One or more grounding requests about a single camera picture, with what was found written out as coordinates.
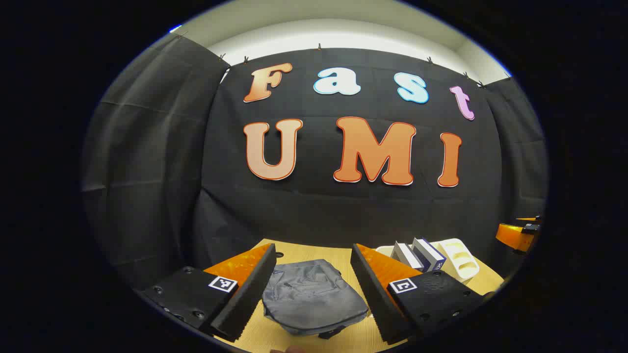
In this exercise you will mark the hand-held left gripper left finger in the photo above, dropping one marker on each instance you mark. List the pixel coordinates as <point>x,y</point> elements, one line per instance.
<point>245,299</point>

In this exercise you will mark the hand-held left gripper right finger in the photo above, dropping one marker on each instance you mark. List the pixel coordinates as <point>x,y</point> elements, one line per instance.
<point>375,299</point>

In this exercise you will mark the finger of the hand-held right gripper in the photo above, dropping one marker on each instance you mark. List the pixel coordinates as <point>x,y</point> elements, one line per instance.
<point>510,236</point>

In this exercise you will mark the grey portrait cover book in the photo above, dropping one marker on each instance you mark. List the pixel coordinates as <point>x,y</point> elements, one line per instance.
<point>406,256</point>

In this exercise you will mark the white bookshelf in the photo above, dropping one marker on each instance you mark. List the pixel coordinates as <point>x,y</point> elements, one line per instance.
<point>458,260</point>

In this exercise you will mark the grey schoolbag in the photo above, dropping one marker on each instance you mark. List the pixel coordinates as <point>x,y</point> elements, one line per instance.
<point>309,299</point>

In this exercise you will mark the blue cover book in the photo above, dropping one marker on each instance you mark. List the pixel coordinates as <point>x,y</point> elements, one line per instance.
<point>429,254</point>

